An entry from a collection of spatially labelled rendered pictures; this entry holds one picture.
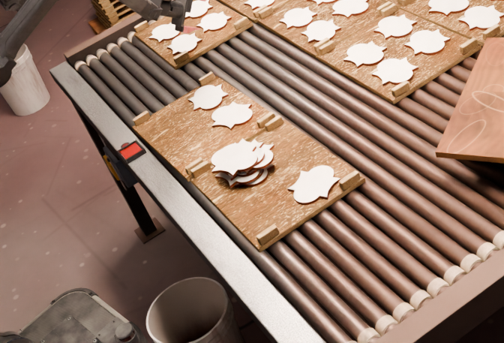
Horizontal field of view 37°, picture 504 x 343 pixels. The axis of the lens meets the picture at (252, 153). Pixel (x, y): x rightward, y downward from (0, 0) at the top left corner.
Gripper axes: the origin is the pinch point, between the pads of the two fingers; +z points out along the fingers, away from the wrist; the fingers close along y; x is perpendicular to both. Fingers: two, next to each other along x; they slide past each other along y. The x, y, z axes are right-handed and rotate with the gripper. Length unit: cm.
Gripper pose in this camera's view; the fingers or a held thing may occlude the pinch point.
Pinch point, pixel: (199, 14)
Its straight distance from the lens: 271.6
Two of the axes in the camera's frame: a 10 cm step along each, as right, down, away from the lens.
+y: 2.0, -9.6, -1.8
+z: 7.5, 0.4, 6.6
